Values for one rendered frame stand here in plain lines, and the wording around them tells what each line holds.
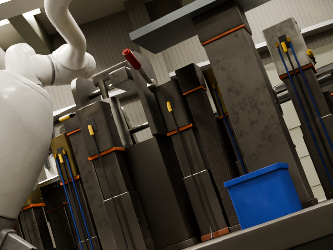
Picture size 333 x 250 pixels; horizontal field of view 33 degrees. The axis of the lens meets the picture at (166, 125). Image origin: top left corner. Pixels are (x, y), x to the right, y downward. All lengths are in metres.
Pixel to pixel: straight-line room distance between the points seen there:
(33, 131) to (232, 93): 0.44
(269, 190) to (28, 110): 0.43
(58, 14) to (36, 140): 0.69
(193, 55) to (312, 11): 2.01
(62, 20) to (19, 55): 0.27
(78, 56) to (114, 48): 7.14
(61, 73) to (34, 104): 0.91
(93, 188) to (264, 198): 0.53
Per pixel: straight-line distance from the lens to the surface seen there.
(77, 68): 1.81
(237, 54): 1.16
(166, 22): 1.19
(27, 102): 0.91
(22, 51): 1.81
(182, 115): 1.31
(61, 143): 1.46
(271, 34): 1.32
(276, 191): 1.00
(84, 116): 1.32
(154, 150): 1.31
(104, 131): 1.29
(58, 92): 8.87
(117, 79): 1.37
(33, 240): 1.56
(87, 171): 1.40
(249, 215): 1.01
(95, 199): 1.39
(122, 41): 8.94
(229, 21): 1.18
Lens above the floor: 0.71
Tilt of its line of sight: 12 degrees up
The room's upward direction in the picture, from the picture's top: 19 degrees counter-clockwise
